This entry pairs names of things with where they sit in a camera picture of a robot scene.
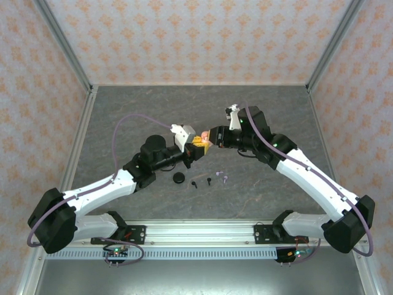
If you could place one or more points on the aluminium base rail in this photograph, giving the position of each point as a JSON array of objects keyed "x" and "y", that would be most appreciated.
[{"x": 199, "y": 235}]

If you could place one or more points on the black earbud charging case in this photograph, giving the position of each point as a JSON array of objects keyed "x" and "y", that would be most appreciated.
[{"x": 178, "y": 178}]

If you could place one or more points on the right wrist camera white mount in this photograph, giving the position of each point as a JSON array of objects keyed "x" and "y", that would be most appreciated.
[{"x": 234, "y": 121}]

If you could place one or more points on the aluminium table side rail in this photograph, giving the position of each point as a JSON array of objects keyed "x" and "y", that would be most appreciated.
[
  {"x": 75, "y": 147},
  {"x": 324, "y": 138}
]

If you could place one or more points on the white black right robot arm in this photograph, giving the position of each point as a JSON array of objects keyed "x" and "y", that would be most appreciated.
[{"x": 310, "y": 178}]

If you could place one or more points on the grey metal panel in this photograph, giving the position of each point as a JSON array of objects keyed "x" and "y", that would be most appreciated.
[{"x": 199, "y": 279}]

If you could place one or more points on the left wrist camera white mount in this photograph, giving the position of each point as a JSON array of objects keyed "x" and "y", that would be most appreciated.
[{"x": 188, "y": 132}]

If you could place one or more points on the small circuit board with LEDs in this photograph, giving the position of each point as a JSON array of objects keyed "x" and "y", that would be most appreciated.
[
  {"x": 296, "y": 253},
  {"x": 116, "y": 252}
]

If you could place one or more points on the aluminium frame corner post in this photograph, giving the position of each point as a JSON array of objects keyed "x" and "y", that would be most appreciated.
[
  {"x": 63, "y": 43},
  {"x": 334, "y": 43}
]

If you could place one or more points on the pink earbud charging case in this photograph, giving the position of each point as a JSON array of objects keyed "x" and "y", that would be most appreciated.
[{"x": 204, "y": 136}]

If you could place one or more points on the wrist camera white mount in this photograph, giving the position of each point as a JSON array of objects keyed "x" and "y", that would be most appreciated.
[
  {"x": 188, "y": 132},
  {"x": 234, "y": 121}
]

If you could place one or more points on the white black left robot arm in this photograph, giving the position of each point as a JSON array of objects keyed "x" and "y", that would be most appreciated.
[{"x": 98, "y": 189}]

